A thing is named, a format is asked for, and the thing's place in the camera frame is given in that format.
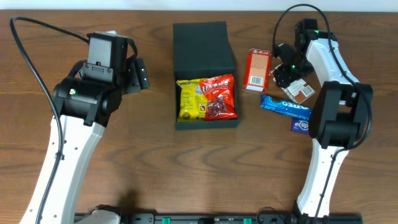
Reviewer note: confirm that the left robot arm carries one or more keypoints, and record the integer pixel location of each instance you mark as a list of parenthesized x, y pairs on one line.
[(79, 144)]

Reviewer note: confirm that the brown carton with barcode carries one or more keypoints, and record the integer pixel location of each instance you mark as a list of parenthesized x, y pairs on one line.
[(298, 91)]

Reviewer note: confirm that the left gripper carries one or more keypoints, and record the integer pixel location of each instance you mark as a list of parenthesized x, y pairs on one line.
[(132, 84)]

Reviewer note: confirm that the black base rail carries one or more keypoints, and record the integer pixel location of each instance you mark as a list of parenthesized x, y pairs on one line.
[(149, 218)]

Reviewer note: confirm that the red Reeses candy bag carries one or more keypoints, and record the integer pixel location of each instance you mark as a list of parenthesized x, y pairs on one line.
[(219, 93)]

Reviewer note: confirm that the yellow snack bag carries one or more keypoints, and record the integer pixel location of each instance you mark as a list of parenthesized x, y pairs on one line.
[(193, 103)]

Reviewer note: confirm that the blue Oreo cookie pack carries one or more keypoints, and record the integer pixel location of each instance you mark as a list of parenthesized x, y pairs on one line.
[(285, 107)]

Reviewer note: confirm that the blue Eclipse gum pack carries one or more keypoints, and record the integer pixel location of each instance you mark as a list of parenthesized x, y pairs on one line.
[(299, 126)]

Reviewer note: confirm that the orange carton with barcode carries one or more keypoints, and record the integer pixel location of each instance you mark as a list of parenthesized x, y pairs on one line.
[(257, 70)]

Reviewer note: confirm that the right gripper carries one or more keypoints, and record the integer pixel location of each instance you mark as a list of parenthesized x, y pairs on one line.
[(286, 72)]

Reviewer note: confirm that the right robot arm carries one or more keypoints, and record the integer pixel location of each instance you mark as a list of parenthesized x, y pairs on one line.
[(341, 116)]

